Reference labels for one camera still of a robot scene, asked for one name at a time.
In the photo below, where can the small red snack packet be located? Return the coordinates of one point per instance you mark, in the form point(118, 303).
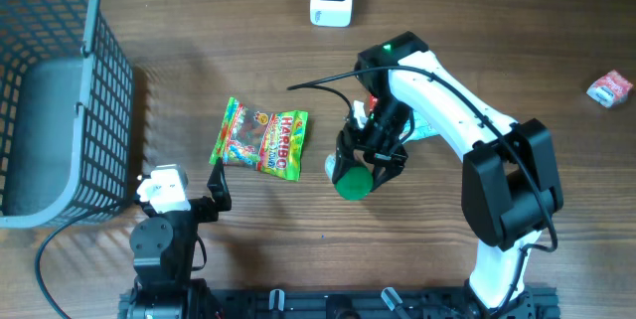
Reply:
point(610, 90)

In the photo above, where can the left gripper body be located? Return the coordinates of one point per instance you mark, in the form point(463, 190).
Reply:
point(204, 211)

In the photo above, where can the green lid plastic jar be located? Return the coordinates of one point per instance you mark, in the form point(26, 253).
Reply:
point(357, 183)

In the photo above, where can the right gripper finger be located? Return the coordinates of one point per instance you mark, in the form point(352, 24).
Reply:
point(385, 169)
point(344, 155)

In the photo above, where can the green Haribo candy bag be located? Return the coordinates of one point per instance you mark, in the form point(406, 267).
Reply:
point(267, 142)

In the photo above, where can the light blue tissue packet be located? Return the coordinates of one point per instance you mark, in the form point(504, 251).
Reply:
point(417, 128)

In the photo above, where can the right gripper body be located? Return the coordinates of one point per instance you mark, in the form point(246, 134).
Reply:
point(377, 143)

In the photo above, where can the grey plastic mesh basket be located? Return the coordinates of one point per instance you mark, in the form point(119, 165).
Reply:
point(67, 93)

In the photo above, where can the red package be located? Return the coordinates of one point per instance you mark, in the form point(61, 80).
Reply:
point(372, 102)

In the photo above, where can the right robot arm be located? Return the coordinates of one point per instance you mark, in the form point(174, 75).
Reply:
point(510, 183)

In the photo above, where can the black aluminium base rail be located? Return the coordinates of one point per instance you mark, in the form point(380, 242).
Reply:
point(440, 302)

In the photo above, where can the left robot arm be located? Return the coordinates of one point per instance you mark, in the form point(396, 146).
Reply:
point(164, 247)

